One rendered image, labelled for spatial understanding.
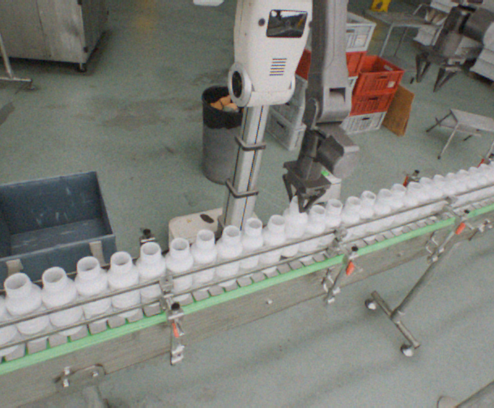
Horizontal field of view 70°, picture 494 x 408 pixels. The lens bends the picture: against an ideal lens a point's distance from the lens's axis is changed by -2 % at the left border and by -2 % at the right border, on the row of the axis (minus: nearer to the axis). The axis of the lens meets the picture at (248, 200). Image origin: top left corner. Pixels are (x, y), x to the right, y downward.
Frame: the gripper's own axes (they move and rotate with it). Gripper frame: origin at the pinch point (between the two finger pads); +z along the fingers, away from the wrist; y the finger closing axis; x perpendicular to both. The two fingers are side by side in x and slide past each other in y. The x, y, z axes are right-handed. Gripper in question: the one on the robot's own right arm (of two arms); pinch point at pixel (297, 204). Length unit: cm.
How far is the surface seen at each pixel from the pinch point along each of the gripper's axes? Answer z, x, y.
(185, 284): 12.8, -28.2, 3.5
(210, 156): 89, 47, -153
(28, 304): 7, -57, 3
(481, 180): 6, 75, 3
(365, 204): 4.1, 22.1, 1.5
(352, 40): 12, 172, -176
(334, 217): 5.4, 11.3, 2.0
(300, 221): 2.9, -0.2, 2.6
